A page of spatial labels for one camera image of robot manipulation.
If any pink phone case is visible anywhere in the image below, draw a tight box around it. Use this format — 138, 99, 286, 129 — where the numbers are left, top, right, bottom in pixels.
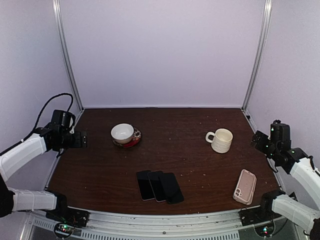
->
233, 169, 258, 205

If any right circuit board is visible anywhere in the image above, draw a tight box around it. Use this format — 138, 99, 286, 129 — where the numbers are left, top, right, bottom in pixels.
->
254, 223, 275, 238

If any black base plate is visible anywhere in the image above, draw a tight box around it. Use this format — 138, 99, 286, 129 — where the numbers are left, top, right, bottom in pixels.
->
238, 206, 281, 227
45, 208, 90, 228

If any left circuit board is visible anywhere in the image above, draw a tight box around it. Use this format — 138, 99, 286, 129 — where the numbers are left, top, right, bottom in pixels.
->
53, 222, 75, 238

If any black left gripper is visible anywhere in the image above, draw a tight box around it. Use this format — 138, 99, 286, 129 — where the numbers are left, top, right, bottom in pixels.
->
56, 130, 87, 149

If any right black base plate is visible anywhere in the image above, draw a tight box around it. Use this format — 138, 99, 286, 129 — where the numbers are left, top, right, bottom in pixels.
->
238, 206, 281, 227

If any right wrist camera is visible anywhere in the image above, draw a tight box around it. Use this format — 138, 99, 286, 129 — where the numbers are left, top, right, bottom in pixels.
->
270, 119, 291, 143

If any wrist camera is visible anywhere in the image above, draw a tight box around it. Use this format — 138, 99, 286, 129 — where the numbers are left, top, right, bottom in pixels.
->
270, 119, 291, 143
50, 109, 76, 129

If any cream ceramic mug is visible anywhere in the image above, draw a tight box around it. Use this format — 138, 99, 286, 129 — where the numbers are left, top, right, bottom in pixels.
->
205, 128, 233, 154

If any aluminium frame post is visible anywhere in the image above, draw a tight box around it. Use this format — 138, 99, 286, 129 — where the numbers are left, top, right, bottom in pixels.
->
241, 0, 273, 114
52, 0, 84, 112

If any white ceramic bowl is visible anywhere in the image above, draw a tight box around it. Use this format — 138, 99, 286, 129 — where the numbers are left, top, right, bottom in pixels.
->
110, 123, 134, 144

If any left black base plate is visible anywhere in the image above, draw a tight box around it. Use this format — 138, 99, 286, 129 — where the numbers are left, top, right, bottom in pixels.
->
45, 208, 90, 228

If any right aluminium frame post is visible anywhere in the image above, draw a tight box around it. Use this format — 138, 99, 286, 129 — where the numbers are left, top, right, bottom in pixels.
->
241, 0, 273, 114

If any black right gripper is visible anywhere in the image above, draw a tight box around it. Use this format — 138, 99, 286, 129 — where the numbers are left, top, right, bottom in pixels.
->
250, 130, 279, 161

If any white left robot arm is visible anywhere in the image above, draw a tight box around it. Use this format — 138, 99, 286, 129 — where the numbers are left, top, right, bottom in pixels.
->
0, 127, 88, 222

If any left aluminium frame post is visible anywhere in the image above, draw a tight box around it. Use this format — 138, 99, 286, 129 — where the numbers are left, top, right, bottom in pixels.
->
52, 0, 84, 112

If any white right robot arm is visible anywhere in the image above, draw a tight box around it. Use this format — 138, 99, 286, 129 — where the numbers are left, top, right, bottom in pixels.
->
251, 130, 320, 240

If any circuit board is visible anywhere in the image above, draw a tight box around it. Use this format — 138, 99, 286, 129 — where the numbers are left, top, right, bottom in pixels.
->
53, 222, 75, 238
254, 223, 275, 238

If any black smartphone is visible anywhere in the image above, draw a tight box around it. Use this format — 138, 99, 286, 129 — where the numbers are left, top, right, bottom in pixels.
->
136, 170, 155, 201
147, 170, 166, 202
159, 172, 184, 204

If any aluminium front rail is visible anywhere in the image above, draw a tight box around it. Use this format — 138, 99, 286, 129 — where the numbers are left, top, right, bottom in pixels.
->
18, 209, 309, 240

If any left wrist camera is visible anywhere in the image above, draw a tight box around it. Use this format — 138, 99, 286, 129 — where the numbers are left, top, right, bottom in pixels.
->
50, 109, 76, 129

